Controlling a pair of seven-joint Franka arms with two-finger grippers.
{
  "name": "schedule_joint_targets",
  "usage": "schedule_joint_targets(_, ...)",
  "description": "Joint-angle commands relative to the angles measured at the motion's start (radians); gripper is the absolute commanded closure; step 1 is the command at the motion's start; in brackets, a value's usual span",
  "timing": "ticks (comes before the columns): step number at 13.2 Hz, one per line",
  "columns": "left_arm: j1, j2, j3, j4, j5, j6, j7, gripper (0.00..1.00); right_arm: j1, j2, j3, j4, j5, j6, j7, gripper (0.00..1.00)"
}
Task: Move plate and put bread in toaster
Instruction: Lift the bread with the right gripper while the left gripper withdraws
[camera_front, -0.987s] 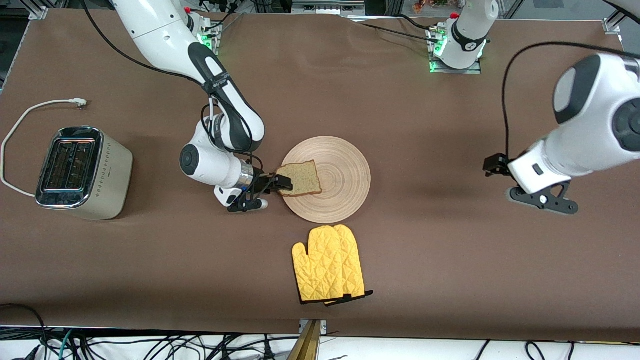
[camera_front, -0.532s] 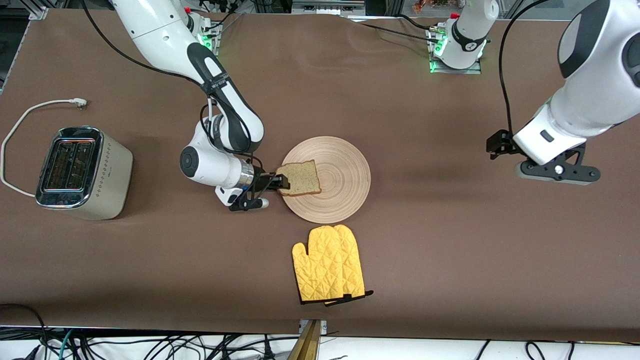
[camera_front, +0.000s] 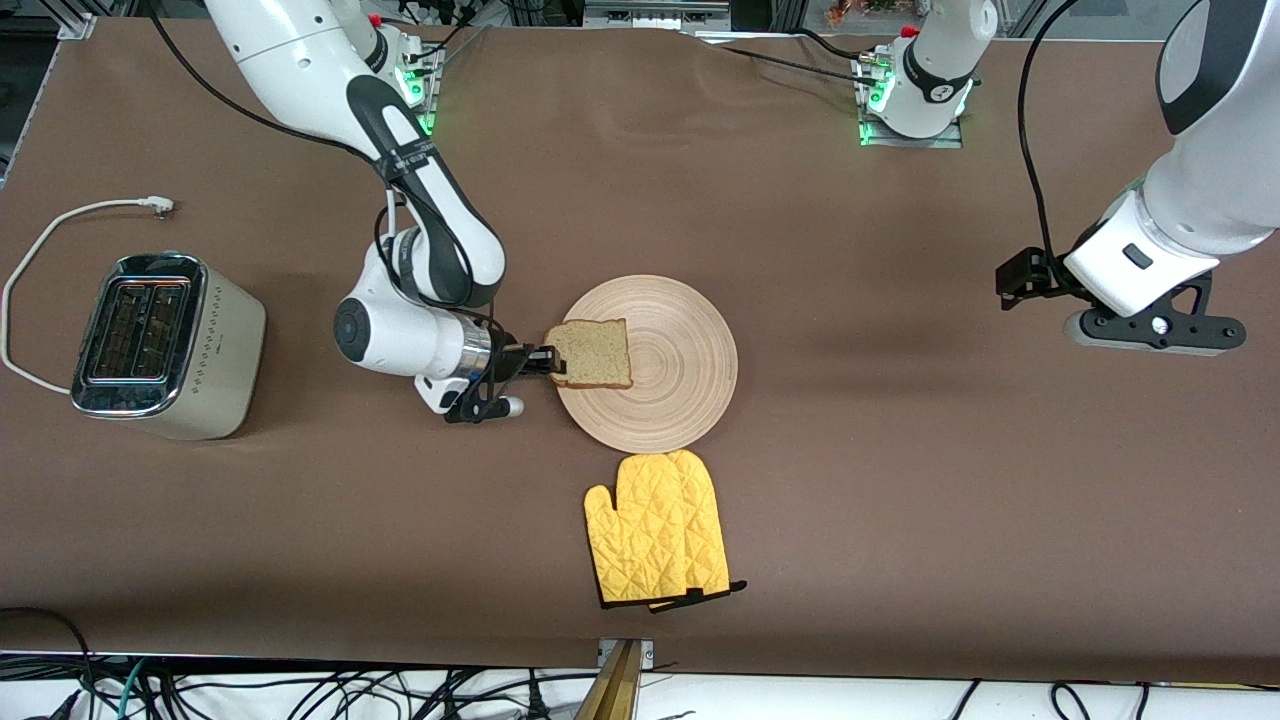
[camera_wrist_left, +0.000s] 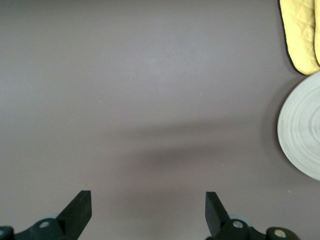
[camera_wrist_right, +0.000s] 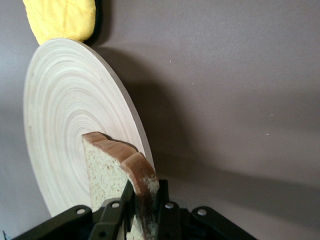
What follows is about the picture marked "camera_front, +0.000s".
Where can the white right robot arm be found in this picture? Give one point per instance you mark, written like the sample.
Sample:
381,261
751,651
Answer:
300,60

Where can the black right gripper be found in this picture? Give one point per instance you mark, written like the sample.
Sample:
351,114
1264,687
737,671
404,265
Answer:
513,359

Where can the beige chrome toaster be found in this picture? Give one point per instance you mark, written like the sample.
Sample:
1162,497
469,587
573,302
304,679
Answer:
165,345

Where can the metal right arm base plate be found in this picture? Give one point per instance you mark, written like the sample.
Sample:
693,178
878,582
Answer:
428,115

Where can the round wooden plate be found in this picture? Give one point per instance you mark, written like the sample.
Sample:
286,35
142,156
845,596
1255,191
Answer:
670,370

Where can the yellow quilted oven mitt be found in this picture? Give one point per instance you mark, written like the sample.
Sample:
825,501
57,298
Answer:
635,530
705,520

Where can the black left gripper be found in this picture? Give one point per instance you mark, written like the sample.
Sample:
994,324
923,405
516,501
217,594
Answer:
1022,273

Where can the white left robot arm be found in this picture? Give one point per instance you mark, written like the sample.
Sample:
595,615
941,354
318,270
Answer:
1200,200

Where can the aluminium profile beam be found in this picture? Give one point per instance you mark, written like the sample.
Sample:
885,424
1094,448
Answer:
612,690

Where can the aluminium frame rail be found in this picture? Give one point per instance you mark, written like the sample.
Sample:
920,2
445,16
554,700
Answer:
655,12

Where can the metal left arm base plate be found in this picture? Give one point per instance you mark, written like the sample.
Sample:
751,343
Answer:
955,135

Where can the bread slice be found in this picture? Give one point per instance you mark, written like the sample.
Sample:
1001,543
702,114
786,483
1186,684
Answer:
595,355

